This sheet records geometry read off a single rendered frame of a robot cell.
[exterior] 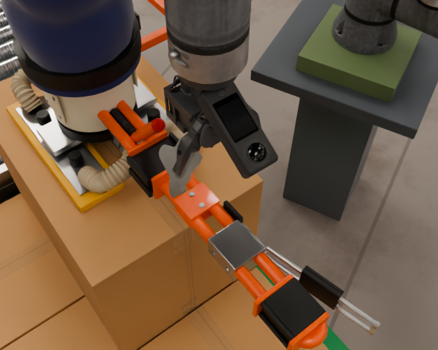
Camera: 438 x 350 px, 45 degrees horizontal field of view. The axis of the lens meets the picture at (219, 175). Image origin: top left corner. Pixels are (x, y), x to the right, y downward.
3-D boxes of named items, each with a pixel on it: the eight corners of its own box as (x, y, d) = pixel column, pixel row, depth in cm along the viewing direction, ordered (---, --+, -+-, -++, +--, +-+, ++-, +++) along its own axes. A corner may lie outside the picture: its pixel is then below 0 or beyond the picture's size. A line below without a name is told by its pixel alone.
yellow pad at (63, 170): (7, 112, 120) (0, 97, 116) (47, 93, 124) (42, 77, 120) (82, 214, 105) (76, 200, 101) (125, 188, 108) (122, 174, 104)
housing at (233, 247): (206, 253, 88) (206, 239, 85) (238, 230, 91) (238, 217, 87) (232, 283, 85) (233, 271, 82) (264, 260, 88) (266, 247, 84)
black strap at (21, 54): (-2, 42, 101) (-9, 24, 97) (105, -4, 109) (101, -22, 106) (55, 112, 90) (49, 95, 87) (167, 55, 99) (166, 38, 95)
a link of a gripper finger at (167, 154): (155, 174, 76) (183, 122, 72) (179, 202, 74) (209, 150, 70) (138, 175, 74) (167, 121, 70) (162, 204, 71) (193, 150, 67)
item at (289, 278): (251, 314, 82) (253, 301, 78) (287, 286, 85) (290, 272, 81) (288, 357, 78) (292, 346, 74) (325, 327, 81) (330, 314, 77)
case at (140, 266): (19, 192, 157) (-32, 94, 124) (136, 130, 171) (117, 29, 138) (124, 357, 128) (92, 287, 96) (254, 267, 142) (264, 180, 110)
